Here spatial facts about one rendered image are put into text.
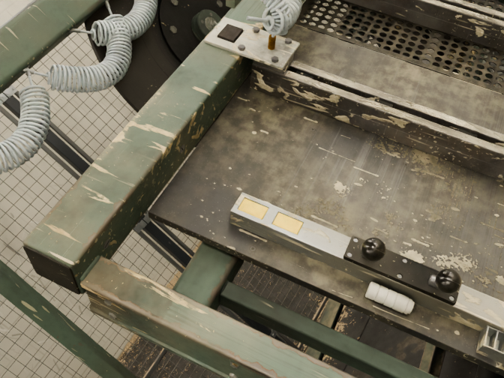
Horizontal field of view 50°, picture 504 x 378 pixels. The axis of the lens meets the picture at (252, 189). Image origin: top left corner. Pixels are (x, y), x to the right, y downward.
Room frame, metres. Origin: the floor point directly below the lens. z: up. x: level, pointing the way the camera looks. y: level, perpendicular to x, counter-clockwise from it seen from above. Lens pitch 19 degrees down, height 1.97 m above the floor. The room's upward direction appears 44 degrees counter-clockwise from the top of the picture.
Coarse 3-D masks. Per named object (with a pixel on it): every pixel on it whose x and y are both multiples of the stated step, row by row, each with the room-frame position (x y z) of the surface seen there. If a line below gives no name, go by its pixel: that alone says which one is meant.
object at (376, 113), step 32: (256, 32) 1.23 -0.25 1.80; (256, 64) 1.20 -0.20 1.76; (288, 64) 1.17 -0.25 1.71; (288, 96) 1.19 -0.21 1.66; (320, 96) 1.13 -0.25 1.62; (352, 96) 1.10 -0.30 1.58; (384, 96) 1.09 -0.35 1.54; (384, 128) 1.07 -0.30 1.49; (416, 128) 1.02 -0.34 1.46; (448, 128) 1.00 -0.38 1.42; (480, 128) 0.99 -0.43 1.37; (448, 160) 1.01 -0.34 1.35; (480, 160) 0.97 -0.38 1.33
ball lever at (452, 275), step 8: (440, 272) 0.68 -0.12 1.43; (448, 272) 0.67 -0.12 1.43; (456, 272) 0.67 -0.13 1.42; (432, 280) 0.75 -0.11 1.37; (440, 280) 0.67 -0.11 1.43; (448, 280) 0.66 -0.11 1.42; (456, 280) 0.66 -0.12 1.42; (440, 288) 0.67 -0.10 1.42; (448, 288) 0.66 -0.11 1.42; (456, 288) 0.65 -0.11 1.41
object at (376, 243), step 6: (366, 240) 0.74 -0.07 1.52; (372, 240) 0.73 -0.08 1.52; (378, 240) 0.73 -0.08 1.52; (366, 246) 0.73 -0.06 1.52; (372, 246) 0.72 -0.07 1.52; (378, 246) 0.72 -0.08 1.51; (384, 246) 0.72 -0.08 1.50; (366, 252) 0.72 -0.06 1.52; (372, 252) 0.72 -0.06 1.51; (378, 252) 0.71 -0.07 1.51; (384, 252) 0.72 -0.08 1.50; (366, 258) 0.73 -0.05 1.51; (372, 258) 0.72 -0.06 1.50; (378, 258) 0.72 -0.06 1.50
